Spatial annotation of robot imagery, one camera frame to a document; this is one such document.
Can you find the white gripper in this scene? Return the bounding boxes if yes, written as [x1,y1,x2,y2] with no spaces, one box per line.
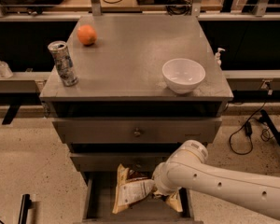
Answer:
[152,162,179,196]

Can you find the black floor bar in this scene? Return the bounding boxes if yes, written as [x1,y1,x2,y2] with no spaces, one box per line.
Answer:
[18,194,32,224]

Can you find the orange fruit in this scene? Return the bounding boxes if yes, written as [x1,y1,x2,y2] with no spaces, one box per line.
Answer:
[77,25,97,46]

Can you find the top grey drawer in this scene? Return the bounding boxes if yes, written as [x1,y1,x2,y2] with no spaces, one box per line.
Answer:
[53,118,222,144]

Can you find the white pump bottle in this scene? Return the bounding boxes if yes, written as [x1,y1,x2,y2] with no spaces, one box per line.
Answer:
[215,48,226,66]

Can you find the brown chip bag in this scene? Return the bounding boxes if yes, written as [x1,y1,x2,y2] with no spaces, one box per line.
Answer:
[112,164,183,214]

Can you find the clear sanitizer bottle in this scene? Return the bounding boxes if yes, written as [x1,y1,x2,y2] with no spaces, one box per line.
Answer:
[0,60,13,78]

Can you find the black power cable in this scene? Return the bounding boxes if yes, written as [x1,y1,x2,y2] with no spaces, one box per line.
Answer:
[228,81,280,156]

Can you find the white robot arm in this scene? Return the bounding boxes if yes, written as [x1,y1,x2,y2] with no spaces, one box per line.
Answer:
[153,140,280,220]

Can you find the silver drink can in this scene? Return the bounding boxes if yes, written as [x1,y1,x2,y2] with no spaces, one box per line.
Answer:
[48,41,78,87]

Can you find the black stand leg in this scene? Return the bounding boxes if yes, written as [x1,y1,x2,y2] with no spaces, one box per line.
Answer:
[259,109,280,170]

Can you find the white bowl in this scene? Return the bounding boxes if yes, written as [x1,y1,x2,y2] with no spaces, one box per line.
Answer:
[162,58,206,94]

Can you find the grey drawer cabinet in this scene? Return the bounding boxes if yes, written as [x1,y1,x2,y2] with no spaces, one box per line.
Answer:
[38,13,234,224]

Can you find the bottom grey drawer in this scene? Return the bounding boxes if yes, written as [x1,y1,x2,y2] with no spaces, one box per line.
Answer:
[82,172,203,224]

